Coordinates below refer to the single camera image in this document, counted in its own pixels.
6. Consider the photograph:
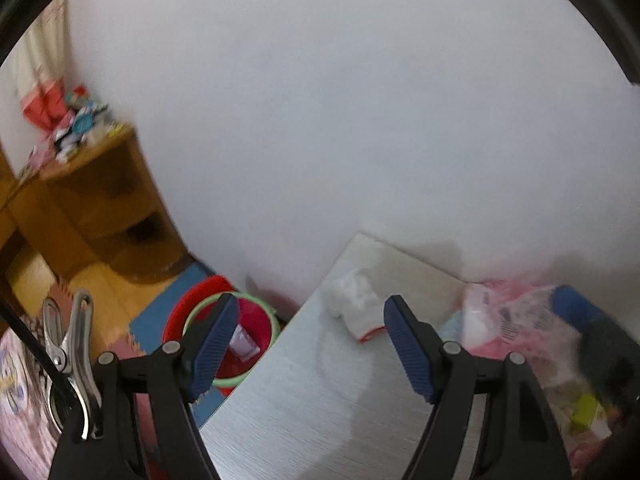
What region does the clear plastic bag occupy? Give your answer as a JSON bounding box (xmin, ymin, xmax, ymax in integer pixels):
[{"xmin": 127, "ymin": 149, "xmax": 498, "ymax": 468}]
[{"xmin": 440, "ymin": 280, "xmax": 616, "ymax": 441}]

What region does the small white carton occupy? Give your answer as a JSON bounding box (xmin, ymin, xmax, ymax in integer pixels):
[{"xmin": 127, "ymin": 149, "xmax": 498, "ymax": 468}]
[{"xmin": 229, "ymin": 324, "xmax": 261, "ymax": 361}]

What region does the red plastic stool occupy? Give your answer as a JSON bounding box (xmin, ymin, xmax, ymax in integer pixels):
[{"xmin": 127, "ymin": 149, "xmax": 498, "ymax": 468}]
[{"xmin": 162, "ymin": 274, "xmax": 236, "ymax": 348}]

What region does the cream curtain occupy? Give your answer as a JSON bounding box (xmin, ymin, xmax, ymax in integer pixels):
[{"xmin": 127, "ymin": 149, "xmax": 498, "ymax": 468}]
[{"xmin": 15, "ymin": 0, "xmax": 76, "ymax": 111}]

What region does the metal spring clip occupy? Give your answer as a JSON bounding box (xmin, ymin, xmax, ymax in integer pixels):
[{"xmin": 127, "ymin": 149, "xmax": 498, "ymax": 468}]
[{"xmin": 42, "ymin": 289, "xmax": 103, "ymax": 443}]

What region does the small yellow-green box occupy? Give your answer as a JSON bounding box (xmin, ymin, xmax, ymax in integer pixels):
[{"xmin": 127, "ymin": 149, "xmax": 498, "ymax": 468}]
[{"xmin": 570, "ymin": 392, "xmax": 608, "ymax": 433}]

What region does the clutter of small boxes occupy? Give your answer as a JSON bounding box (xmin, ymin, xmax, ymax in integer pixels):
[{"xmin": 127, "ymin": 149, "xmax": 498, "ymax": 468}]
[{"xmin": 20, "ymin": 85, "xmax": 126, "ymax": 178}]

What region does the red bucket with green rim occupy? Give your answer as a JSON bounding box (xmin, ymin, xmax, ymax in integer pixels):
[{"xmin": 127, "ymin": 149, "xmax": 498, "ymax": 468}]
[{"xmin": 181, "ymin": 291, "xmax": 282, "ymax": 397}]

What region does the blue foam floor mat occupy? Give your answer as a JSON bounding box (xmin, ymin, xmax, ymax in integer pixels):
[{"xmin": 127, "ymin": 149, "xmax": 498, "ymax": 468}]
[{"xmin": 130, "ymin": 262, "xmax": 226, "ymax": 351}]

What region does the pink printed blanket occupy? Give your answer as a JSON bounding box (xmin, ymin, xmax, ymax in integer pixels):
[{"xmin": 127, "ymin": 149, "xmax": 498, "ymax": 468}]
[{"xmin": 0, "ymin": 330, "xmax": 66, "ymax": 476}]

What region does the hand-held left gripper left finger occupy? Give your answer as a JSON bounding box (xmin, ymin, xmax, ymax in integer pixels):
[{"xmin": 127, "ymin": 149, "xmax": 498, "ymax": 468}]
[{"xmin": 49, "ymin": 292, "xmax": 241, "ymax": 480}]

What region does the black cable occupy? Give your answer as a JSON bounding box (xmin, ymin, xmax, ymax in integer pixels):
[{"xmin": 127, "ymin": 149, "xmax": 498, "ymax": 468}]
[{"xmin": 0, "ymin": 297, "xmax": 81, "ymax": 436}]

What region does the red gift bag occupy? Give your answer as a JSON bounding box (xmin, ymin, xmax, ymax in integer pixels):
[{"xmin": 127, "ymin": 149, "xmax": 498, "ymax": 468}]
[{"xmin": 20, "ymin": 80, "xmax": 76, "ymax": 131}]

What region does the wooden corner shelf desk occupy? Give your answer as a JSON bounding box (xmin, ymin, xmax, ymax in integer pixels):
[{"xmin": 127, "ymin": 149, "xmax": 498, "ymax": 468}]
[{"xmin": 0, "ymin": 125, "xmax": 188, "ymax": 306}]

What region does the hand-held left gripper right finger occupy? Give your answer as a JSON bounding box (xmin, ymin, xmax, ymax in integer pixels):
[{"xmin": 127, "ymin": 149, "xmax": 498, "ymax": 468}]
[{"xmin": 383, "ymin": 295, "xmax": 573, "ymax": 480}]

